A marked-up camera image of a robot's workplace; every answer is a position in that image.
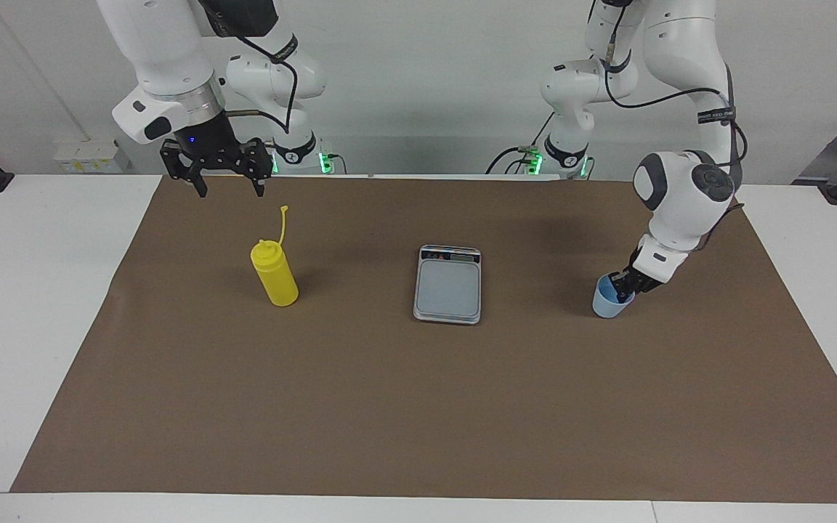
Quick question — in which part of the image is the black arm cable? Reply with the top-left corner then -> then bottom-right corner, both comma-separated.
238,35 -> 300,136
587,0 -> 749,251

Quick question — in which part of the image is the light blue plastic cup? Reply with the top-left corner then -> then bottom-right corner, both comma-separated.
592,275 -> 636,319

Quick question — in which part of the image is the brown paper table mat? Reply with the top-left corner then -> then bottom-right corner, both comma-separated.
10,174 -> 837,504

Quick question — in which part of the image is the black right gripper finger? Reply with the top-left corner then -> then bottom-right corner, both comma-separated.
237,138 -> 275,198
160,139 -> 209,198

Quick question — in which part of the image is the silver digital kitchen scale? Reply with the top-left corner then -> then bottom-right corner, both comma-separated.
413,245 -> 482,325

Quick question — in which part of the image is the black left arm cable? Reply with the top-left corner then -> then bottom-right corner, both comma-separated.
587,0 -> 749,251

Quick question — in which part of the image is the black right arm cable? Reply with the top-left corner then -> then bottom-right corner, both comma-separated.
238,35 -> 300,136

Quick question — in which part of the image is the white wall socket box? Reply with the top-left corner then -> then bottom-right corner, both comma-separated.
54,137 -> 123,174

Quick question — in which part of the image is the yellow squeeze bottle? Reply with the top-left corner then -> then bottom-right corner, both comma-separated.
250,206 -> 300,307

